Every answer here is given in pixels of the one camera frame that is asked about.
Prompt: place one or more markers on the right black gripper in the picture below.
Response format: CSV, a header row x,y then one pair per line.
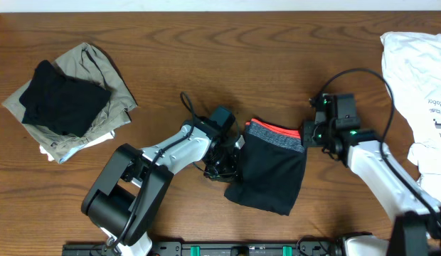
x,y
309,134

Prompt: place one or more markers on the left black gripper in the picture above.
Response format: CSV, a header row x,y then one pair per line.
x,y
227,165

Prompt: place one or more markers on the black leggings red waistband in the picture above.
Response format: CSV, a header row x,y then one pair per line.
x,y
272,163

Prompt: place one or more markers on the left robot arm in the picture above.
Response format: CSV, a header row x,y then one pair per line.
x,y
126,196

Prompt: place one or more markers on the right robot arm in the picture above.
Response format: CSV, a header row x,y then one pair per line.
x,y
416,216

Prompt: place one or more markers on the white shirt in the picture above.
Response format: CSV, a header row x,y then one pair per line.
x,y
411,65

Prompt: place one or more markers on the folded khaki garment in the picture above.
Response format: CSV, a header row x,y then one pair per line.
x,y
84,62

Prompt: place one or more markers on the folded black garment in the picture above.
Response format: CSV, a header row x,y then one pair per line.
x,y
63,104

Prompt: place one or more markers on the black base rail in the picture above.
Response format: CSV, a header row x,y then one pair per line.
x,y
305,246

